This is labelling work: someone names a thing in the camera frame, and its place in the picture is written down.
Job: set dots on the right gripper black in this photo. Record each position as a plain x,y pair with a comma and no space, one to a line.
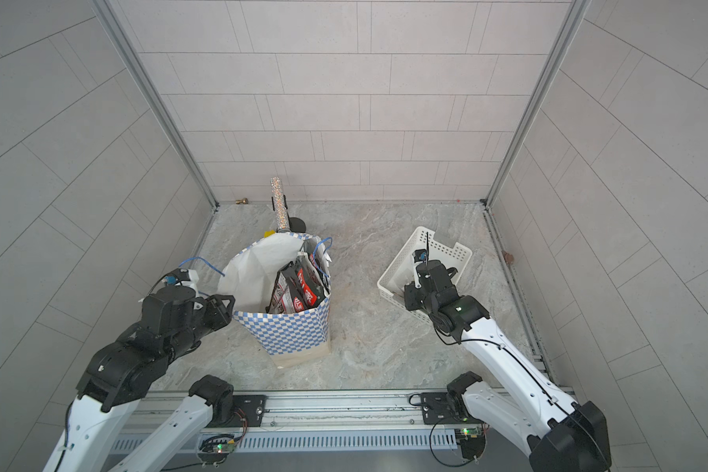
411,295

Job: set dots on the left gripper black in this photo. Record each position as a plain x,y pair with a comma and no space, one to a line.
219,311

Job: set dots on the blue checkered paper bag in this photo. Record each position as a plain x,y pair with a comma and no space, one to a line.
290,339

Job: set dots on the black red condiment packet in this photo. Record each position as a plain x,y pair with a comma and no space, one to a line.
299,287

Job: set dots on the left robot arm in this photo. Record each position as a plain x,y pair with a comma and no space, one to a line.
174,321

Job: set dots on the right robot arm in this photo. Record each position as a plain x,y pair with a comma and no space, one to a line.
549,426

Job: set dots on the white perforated plastic basket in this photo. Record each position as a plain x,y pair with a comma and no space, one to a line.
400,271

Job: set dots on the black microphone stand base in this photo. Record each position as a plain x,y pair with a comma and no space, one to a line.
297,225

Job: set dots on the left controller board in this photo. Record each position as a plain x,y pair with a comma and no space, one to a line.
216,449

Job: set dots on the controller board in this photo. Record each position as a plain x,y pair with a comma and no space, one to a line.
471,442
216,449

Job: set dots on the right controller board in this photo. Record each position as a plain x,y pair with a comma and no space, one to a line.
471,442

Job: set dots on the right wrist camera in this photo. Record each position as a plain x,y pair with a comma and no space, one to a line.
420,256

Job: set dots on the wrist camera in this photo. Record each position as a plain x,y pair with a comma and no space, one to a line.
420,256
183,277

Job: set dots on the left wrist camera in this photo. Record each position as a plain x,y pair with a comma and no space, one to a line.
183,277

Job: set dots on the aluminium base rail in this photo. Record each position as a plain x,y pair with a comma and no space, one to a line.
287,411

